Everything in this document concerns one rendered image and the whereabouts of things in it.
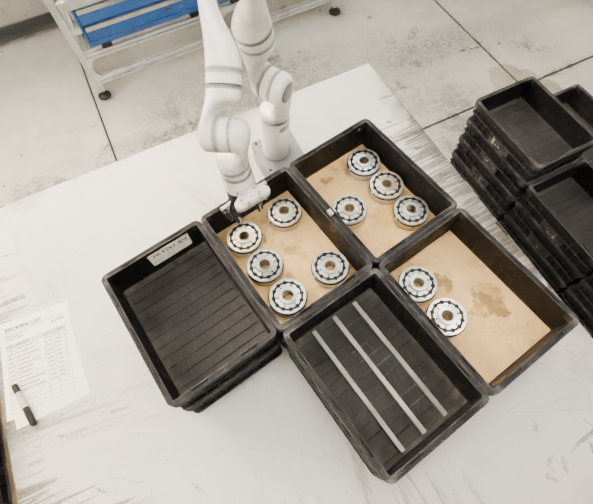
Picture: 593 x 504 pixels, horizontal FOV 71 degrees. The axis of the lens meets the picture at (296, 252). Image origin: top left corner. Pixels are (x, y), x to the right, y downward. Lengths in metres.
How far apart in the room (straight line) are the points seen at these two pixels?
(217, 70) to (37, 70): 2.70
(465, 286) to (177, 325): 0.79
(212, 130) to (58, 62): 2.68
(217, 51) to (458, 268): 0.83
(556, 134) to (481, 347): 1.20
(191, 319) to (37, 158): 1.96
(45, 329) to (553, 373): 1.49
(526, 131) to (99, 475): 1.99
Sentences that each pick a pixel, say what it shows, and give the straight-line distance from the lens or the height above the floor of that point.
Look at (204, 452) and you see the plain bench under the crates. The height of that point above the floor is 0.70.
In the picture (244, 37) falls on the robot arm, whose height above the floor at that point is 1.31.
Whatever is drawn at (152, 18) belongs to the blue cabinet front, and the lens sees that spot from 2.86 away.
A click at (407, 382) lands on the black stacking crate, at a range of 1.12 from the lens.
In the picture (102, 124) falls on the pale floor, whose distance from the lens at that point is 2.92.
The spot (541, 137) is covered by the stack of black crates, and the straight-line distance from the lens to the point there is 2.10.
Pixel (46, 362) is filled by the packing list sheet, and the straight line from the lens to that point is 1.46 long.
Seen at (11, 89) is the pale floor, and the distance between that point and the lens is 3.45.
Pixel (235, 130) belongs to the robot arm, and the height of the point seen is 1.30.
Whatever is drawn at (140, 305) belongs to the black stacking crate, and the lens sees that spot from 1.24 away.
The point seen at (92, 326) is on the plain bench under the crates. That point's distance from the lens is 1.43.
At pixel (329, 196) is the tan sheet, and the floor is 0.83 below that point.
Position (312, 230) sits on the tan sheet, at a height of 0.83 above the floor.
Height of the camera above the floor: 1.92
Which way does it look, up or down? 65 degrees down
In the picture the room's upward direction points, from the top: 6 degrees counter-clockwise
